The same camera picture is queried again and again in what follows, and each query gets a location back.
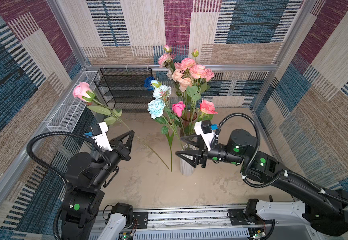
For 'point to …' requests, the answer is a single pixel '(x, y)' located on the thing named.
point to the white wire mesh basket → (65, 118)
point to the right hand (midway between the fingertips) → (182, 147)
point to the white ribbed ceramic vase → (186, 168)
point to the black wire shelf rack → (123, 89)
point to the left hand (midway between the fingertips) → (134, 132)
